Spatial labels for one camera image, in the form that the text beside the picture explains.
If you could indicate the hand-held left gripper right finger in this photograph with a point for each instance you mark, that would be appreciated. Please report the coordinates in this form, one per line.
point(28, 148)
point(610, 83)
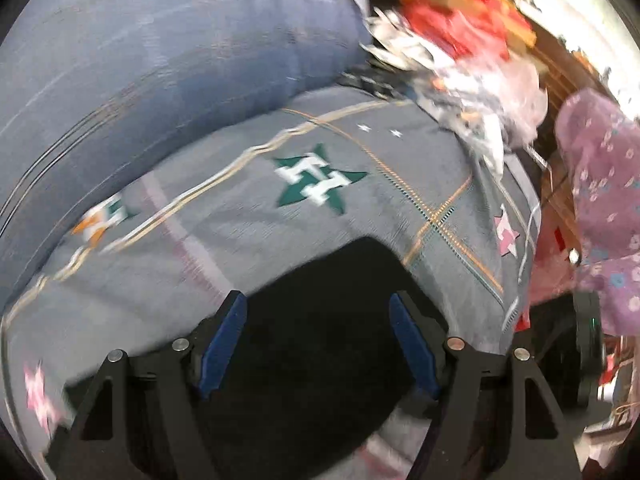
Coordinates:
point(410, 340)

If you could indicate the person's right forearm purple floral sleeve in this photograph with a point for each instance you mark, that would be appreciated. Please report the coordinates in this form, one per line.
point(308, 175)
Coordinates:
point(600, 200)

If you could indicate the brown wooden furniture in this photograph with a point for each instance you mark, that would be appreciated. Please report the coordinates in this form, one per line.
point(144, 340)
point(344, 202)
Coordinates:
point(565, 70)

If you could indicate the blue-grey striped quilt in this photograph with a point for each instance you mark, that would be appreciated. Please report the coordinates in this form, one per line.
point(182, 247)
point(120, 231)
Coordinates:
point(150, 60)

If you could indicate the red cloth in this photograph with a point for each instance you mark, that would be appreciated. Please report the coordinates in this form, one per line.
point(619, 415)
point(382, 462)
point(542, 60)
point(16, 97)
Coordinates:
point(450, 25)

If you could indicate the grey star-printed bed sheet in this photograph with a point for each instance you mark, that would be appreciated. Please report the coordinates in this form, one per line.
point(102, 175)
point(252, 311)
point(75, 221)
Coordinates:
point(240, 240)

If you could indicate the black pants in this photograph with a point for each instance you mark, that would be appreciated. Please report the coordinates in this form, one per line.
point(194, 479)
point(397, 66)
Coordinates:
point(320, 340)

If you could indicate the pile of plastic bags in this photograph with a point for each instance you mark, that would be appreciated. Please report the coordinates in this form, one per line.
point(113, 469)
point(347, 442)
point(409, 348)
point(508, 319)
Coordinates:
point(440, 90)

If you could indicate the clear crumpled plastic bag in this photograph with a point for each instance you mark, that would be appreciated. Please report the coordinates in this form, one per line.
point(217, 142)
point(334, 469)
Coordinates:
point(515, 95)

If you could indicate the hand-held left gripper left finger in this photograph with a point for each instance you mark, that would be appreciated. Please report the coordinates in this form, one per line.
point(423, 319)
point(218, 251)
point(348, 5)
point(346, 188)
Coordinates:
point(225, 340)

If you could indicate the pink cloth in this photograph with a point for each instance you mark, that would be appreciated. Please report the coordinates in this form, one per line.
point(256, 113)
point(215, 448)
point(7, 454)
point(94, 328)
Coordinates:
point(552, 270)

